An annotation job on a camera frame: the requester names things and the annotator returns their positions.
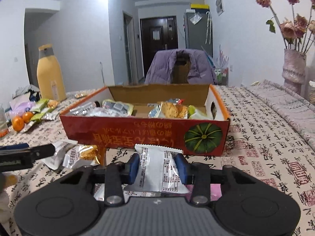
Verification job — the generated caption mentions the pink snack packet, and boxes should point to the pink snack packet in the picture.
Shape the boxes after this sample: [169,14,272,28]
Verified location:
[185,184,222,201]

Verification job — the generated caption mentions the white snack packet back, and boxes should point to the white snack packet back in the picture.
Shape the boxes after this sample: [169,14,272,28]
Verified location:
[124,144,190,195]

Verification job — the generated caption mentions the green yellow snack packet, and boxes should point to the green yellow snack packet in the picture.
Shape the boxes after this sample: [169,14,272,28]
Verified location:
[188,105,214,120]

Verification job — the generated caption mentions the large silver yellow snack bag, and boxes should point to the large silver yellow snack bag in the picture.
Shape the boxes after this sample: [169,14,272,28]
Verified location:
[102,99,133,116]

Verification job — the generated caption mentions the orange cracker snack packet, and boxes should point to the orange cracker snack packet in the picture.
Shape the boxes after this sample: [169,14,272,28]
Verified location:
[148,101,188,119]

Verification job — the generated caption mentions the red white noodle packet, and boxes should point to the red white noodle packet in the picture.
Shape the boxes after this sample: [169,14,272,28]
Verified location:
[166,98,184,104]

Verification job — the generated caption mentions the orange mandarin front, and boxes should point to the orange mandarin front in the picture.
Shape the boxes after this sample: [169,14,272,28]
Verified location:
[12,116,25,132]

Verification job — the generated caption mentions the orange mandarin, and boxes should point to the orange mandarin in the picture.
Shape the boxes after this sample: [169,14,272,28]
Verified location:
[12,116,25,132]
[22,111,34,124]

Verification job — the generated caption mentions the clear drinking glass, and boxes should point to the clear drinking glass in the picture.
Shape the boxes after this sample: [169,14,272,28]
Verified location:
[0,104,9,138]

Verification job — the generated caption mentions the orange mandarin back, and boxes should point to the orange mandarin back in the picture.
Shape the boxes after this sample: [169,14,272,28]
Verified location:
[22,111,34,124]

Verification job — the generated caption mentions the silver snack packet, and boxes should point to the silver snack packet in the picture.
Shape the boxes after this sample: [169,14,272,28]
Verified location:
[42,139,77,171]

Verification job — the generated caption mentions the cracker packet on table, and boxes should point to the cracker packet on table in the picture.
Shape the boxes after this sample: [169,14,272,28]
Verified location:
[62,145,101,169]

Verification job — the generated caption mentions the green snack bar packet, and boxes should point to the green snack bar packet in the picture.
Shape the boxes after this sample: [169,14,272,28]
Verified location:
[29,99,49,113]

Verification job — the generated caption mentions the orange cardboard box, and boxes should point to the orange cardboard box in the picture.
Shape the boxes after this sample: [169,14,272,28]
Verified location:
[60,84,231,156]

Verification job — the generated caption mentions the yellow thermos bottle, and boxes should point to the yellow thermos bottle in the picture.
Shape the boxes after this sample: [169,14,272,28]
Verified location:
[37,44,66,101]

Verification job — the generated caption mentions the small snack near bottle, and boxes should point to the small snack near bottle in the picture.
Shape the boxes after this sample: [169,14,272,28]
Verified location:
[75,92,88,99]

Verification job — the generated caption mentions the patterned table cloth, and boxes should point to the patterned table cloth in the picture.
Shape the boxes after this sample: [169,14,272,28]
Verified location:
[1,86,314,235]

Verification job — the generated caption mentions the wooden chair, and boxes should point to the wooden chair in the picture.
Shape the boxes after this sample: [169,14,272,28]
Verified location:
[171,59,191,84]

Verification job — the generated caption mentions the purple jacket on chair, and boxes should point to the purple jacket on chair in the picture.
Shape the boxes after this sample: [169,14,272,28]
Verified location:
[145,49,218,84]

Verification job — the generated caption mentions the pink folded runner cloth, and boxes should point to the pink folded runner cloth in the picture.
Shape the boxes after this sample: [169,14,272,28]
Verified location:
[245,80,315,149]

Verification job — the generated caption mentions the pink ceramic vase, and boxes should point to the pink ceramic vase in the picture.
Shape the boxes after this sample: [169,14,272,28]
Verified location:
[282,49,307,95]

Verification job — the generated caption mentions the dark entrance door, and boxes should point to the dark entrance door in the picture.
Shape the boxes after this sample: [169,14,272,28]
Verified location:
[140,16,178,77]

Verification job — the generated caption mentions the grey refrigerator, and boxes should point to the grey refrigerator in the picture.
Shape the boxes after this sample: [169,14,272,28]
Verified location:
[184,9,213,56]

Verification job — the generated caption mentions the yellow box on fridge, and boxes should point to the yellow box on fridge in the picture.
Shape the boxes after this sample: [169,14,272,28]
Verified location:
[190,3,210,10]

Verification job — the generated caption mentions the dried pink roses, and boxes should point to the dried pink roses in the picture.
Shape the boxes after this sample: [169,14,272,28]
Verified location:
[252,0,315,54]

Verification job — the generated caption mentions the wall picture frame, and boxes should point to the wall picture frame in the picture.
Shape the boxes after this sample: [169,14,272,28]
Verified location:
[215,0,224,16]

